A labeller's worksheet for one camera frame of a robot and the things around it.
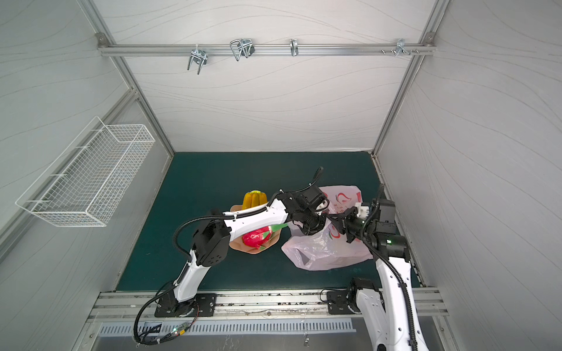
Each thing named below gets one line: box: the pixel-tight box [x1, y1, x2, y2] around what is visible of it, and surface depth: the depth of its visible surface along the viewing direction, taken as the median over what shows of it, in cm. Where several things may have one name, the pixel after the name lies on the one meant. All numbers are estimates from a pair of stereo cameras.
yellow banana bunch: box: [242, 190, 268, 210], surface depth 92 cm
